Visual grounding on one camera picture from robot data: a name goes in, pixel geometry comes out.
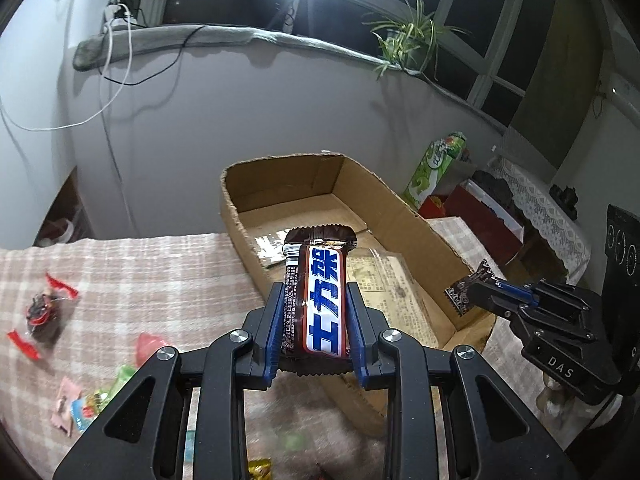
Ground colourful candy packet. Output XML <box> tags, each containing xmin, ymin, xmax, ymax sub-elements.
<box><xmin>70</xmin><ymin>391</ymin><xmax>112</xmax><ymax>434</ymax></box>

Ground white power strip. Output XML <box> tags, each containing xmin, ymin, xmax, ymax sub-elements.
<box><xmin>102</xmin><ymin>0</ymin><xmax>146</xmax><ymax>32</ymax></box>

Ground brown curtain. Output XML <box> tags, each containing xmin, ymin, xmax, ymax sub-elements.
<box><xmin>509</xmin><ymin>0</ymin><xmax>603</xmax><ymax>182</ymax></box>

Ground white cable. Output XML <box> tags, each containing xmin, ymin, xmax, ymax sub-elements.
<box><xmin>0</xmin><ymin>24</ymin><xmax>134</xmax><ymax>132</ymax></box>

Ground dark object on lace cloth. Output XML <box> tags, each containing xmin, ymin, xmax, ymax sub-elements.
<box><xmin>549</xmin><ymin>185</ymin><xmax>579</xmax><ymax>219</ymax></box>

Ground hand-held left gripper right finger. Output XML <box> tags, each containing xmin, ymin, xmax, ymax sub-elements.
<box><xmin>344</xmin><ymin>281</ymin><xmax>582</xmax><ymax>480</ymax></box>

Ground red cardboard box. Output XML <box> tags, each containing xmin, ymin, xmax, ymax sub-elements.
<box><xmin>417</xmin><ymin>179</ymin><xmax>527</xmax><ymax>262</ymax></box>

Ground green printed box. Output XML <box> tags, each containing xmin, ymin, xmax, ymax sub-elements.
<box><xmin>402</xmin><ymin>131</ymin><xmax>469</xmax><ymax>212</ymax></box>

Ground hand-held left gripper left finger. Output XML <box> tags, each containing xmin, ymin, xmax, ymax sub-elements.
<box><xmin>52</xmin><ymin>281</ymin><xmax>288</xmax><ymax>480</ymax></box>

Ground dark candy with red ends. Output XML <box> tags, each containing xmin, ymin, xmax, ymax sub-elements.
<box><xmin>7</xmin><ymin>272</ymin><xmax>81</xmax><ymax>361</ymax></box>

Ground green candy packet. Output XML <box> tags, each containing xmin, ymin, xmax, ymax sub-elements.
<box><xmin>106</xmin><ymin>364</ymin><xmax>139</xmax><ymax>402</ymax></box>

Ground black cable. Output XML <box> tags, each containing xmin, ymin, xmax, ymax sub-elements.
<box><xmin>99</xmin><ymin>25</ymin><xmax>207</xmax><ymax>86</ymax></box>

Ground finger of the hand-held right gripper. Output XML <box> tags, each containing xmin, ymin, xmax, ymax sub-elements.
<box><xmin>492</xmin><ymin>279</ymin><xmax>543</xmax><ymax>307</ymax></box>
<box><xmin>469</xmin><ymin>282</ymin><xmax>528</xmax><ymax>323</ymax></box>

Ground small dark candy wrapper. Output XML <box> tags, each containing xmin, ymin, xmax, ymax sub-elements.
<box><xmin>444</xmin><ymin>259</ymin><xmax>506</xmax><ymax>317</ymax></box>

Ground small pink candy packet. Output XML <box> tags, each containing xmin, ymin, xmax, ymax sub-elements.
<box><xmin>51</xmin><ymin>376</ymin><xmax>84</xmax><ymax>434</ymax></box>

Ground black tripod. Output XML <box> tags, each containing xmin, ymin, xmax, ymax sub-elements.
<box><xmin>266</xmin><ymin>0</ymin><xmax>319</xmax><ymax>37</ymax></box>

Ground brown chocolate bar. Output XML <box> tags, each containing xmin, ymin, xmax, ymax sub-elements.
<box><xmin>280</xmin><ymin>224</ymin><xmax>358</xmax><ymax>377</ymax></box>

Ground pink round candy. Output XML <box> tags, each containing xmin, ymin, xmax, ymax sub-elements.
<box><xmin>136</xmin><ymin>332</ymin><xmax>174</xmax><ymax>366</ymax></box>

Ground white lace cloth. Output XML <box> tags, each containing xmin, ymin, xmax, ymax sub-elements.
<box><xmin>487</xmin><ymin>157</ymin><xmax>594</xmax><ymax>282</ymax></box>

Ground checked tablecloth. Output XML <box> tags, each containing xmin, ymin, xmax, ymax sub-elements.
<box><xmin>0</xmin><ymin>216</ymin><xmax>551</xmax><ymax>480</ymax></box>

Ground potted spider plant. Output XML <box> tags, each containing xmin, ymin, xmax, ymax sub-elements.
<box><xmin>367</xmin><ymin>0</ymin><xmax>472</xmax><ymax>83</ymax></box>

